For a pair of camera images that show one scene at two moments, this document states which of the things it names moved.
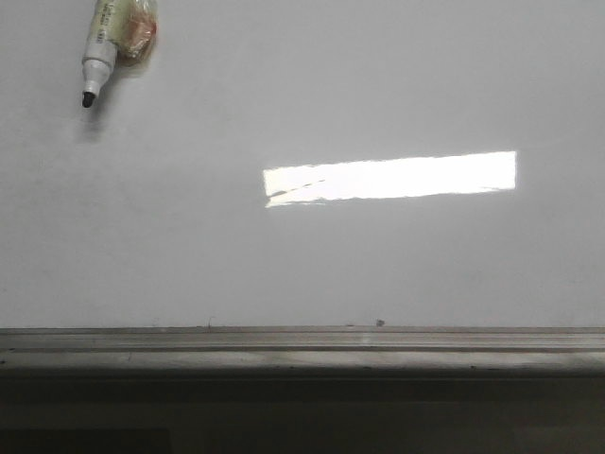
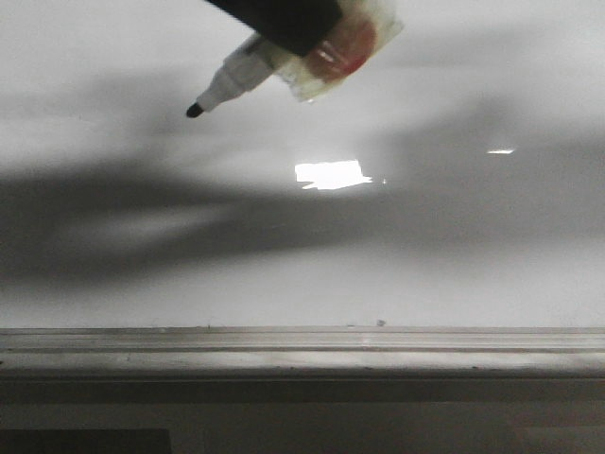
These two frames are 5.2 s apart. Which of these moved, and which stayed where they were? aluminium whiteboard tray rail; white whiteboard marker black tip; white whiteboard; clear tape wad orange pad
Moved: white whiteboard marker black tip; clear tape wad orange pad
Stayed: aluminium whiteboard tray rail; white whiteboard
